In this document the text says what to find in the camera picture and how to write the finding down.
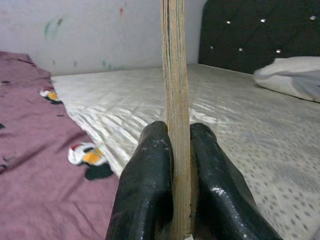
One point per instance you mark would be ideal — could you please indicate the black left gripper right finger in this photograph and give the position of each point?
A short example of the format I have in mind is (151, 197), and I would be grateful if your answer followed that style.
(220, 200)

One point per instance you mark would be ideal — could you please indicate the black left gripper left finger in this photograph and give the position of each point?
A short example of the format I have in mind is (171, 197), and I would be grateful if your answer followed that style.
(142, 187)

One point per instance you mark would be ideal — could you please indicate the colourful children's board book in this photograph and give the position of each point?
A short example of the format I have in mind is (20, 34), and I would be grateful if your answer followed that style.
(176, 100)

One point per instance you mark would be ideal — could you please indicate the white pillow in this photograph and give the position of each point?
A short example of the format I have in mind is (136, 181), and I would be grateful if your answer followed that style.
(287, 75)

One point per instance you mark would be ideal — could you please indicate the white quilted mattress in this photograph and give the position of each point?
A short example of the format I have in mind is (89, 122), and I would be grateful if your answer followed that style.
(237, 125)

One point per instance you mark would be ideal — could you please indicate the pink cartoon print blanket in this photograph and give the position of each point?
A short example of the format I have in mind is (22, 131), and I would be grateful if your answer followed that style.
(37, 150)

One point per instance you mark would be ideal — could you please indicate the black tufted headboard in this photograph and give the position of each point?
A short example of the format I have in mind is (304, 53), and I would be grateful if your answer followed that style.
(250, 32)

